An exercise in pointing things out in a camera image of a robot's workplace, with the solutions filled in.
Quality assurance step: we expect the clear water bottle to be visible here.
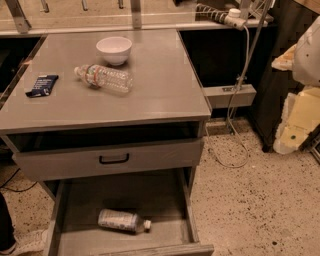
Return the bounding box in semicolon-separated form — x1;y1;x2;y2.
74;64;132;94

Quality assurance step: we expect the white shoe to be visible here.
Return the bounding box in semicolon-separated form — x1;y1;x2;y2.
0;230;48;256

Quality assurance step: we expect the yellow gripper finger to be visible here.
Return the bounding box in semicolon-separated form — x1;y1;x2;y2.
273;87;320;155

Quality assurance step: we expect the grey drawer cabinet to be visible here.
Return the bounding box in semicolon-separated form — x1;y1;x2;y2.
0;28;215;256

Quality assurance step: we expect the black drawer handle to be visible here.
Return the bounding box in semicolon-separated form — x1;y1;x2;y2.
99;153;130;165

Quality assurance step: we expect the white power strip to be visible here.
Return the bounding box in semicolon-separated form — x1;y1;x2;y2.
196;3;246;31

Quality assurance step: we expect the blue plastic bottle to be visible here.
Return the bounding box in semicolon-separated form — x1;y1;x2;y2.
98;209;151;233

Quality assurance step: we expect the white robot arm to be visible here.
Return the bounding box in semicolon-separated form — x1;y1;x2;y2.
271;17;320;154

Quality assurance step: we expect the open grey lower drawer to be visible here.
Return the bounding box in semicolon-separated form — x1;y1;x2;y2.
44;169;214;256

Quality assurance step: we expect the closed grey upper drawer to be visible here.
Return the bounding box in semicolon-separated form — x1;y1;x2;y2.
13;139;203;181

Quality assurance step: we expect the grey metal bracket block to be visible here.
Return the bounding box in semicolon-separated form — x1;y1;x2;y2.
203;84;256;109

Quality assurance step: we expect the dark blue snack packet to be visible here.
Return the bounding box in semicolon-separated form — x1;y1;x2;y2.
26;75;59;98

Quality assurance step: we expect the black floor cable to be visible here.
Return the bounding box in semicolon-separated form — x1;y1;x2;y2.
0;168;38;193

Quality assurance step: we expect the white power cable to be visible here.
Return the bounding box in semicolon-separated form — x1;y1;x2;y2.
204;25;251;169

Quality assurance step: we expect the white bowl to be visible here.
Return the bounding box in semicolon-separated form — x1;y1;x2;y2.
96;36;132;66

